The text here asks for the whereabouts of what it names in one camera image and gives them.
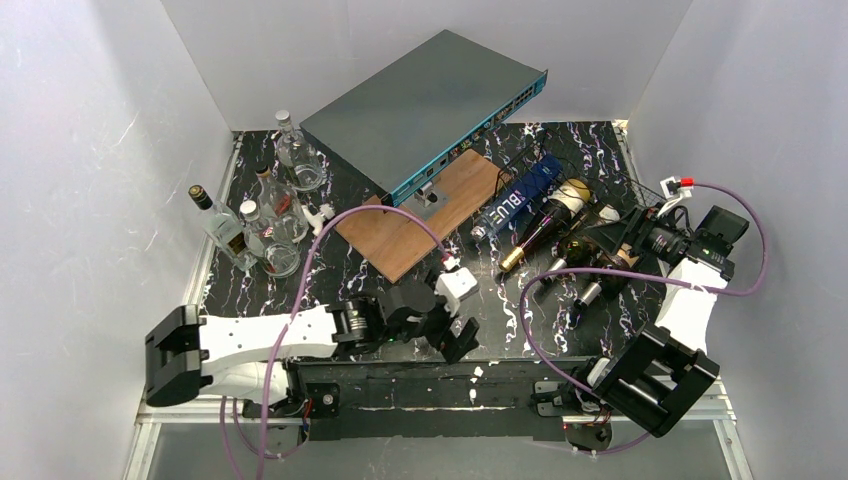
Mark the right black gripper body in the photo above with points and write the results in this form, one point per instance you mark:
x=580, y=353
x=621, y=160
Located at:
x=626, y=234

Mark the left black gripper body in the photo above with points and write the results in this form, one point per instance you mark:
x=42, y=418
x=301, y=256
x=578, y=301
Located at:
x=448, y=329

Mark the gold capped wine bottle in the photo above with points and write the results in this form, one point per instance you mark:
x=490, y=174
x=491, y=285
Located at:
x=556, y=214

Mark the clear silver capped bottle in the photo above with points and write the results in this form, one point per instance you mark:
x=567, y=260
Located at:
x=277, y=258

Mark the clear bottle black gold label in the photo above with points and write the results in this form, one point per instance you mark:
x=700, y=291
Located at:
x=281, y=207

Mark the clear gold label liquor bottle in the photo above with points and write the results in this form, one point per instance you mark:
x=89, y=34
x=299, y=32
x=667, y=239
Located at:
x=223, y=227

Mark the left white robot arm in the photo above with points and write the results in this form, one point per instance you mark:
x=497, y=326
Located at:
x=245, y=357

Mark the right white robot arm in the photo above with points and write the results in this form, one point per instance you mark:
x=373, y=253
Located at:
x=665, y=369

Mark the dark bottle brown label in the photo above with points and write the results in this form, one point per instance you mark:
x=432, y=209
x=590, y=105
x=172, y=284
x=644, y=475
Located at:
x=607, y=286

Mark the silver capped dark wine bottle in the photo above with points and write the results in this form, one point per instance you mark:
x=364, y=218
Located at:
x=575, y=250

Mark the blue square bottle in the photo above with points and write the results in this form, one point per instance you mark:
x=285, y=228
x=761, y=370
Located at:
x=515, y=196

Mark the clear round glass bottle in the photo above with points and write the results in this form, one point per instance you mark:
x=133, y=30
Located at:
x=302, y=168

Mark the wooden board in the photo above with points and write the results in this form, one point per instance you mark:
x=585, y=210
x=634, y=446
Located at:
x=393, y=244

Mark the white plastic faucet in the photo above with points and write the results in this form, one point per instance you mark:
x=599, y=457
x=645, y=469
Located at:
x=318, y=219

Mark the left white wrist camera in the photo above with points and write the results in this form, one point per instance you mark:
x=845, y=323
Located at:
x=454, y=287

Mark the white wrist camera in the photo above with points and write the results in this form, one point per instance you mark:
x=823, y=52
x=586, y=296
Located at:
x=454, y=287
x=675, y=190

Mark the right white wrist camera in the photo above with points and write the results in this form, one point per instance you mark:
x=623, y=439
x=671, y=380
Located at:
x=675, y=190

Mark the black wire wine rack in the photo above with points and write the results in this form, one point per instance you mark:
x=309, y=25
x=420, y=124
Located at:
x=594, y=153

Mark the metal switch stand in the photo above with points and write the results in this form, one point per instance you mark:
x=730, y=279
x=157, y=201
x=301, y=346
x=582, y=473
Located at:
x=426, y=202

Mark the teal network switch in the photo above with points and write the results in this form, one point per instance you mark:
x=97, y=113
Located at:
x=409, y=121

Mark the aluminium frame rail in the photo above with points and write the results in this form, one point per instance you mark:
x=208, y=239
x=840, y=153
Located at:
x=173, y=360

